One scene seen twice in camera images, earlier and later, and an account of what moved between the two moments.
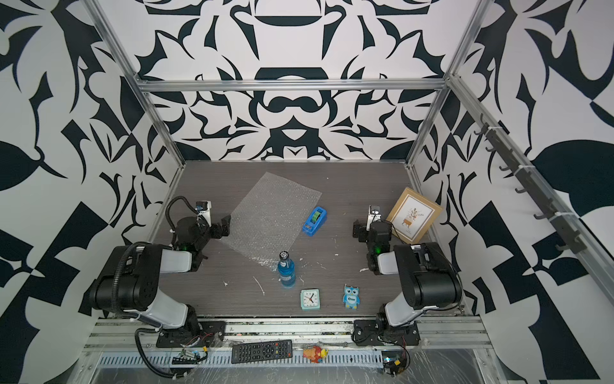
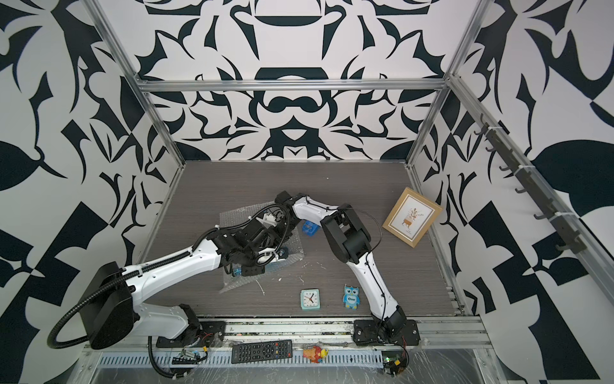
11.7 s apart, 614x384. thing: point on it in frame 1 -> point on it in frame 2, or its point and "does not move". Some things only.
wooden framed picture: (413, 217) does not move
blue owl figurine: (351, 298) does not move
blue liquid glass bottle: (286, 270) -> (237, 269)
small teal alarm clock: (310, 299) does not move
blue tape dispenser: (315, 221) does not move
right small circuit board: (394, 362) does not move
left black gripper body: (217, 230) -> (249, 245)
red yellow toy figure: (315, 354) does not move
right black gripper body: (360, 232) -> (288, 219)
